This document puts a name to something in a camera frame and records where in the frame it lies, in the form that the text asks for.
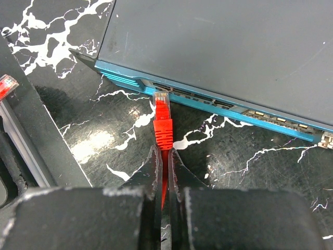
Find dark grey network switch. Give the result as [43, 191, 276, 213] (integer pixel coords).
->
[72, 1, 332, 148]

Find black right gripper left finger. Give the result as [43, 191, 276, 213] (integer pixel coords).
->
[120, 145, 163, 249]

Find red cable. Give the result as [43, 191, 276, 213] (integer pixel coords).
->
[0, 73, 174, 211]

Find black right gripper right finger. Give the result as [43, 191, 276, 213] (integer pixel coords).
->
[168, 148, 207, 249]

